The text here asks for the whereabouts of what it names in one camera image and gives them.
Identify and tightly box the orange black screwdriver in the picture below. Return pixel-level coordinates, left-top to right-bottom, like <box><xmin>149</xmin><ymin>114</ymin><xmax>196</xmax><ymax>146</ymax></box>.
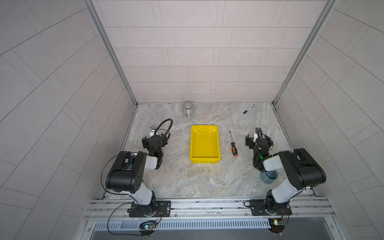
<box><xmin>230</xmin><ymin>131</ymin><xmax>238</xmax><ymax>157</ymax></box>

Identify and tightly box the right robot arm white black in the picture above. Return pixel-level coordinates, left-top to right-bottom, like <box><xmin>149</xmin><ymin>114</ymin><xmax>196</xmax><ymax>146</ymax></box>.
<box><xmin>245</xmin><ymin>128</ymin><xmax>327</xmax><ymax>216</ymax></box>

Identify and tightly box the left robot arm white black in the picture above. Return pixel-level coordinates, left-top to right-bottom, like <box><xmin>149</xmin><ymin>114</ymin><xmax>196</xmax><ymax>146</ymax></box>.
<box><xmin>105</xmin><ymin>126</ymin><xmax>171</xmax><ymax>218</ymax></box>

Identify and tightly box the yellow plastic bin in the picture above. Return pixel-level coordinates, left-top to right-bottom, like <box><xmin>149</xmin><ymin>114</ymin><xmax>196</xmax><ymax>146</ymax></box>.
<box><xmin>190</xmin><ymin>125</ymin><xmax>221</xmax><ymax>164</ymax></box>

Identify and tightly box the grey blue cup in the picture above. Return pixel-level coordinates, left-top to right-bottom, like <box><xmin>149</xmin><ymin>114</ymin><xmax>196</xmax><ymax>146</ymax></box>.
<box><xmin>260</xmin><ymin>171</ymin><xmax>278</xmax><ymax>185</ymax></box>

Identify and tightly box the ribbed silver candle holder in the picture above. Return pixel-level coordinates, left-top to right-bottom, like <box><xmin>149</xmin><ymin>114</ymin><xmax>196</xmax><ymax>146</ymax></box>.
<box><xmin>183</xmin><ymin>101</ymin><xmax>195</xmax><ymax>117</ymax></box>

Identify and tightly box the left circuit board with LED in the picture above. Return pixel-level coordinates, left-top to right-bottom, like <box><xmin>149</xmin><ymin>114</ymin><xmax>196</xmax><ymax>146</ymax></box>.
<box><xmin>139</xmin><ymin>221</ymin><xmax>157</xmax><ymax>232</ymax></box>

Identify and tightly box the right circuit board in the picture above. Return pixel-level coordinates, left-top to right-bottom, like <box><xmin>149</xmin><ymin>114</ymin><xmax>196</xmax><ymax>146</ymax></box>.
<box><xmin>268</xmin><ymin>219</ymin><xmax>286</xmax><ymax>234</ymax></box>

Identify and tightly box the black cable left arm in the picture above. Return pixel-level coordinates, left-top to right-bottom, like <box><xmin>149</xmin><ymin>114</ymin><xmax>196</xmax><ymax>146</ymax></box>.
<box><xmin>149</xmin><ymin>118</ymin><xmax>174</xmax><ymax>154</ymax></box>

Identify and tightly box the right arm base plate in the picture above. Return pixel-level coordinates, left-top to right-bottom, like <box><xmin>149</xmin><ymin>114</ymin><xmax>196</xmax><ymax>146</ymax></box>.
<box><xmin>245</xmin><ymin>200</ymin><xmax>292</xmax><ymax>216</ymax></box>

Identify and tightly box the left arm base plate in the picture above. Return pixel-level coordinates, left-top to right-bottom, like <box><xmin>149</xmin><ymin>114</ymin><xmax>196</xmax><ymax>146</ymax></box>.
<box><xmin>127</xmin><ymin>201</ymin><xmax>171</xmax><ymax>218</ymax></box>

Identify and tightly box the aluminium mounting rail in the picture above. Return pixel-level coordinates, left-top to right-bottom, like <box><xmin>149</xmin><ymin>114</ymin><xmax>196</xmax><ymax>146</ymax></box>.
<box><xmin>82</xmin><ymin>196</ymin><xmax>336</xmax><ymax>221</ymax></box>

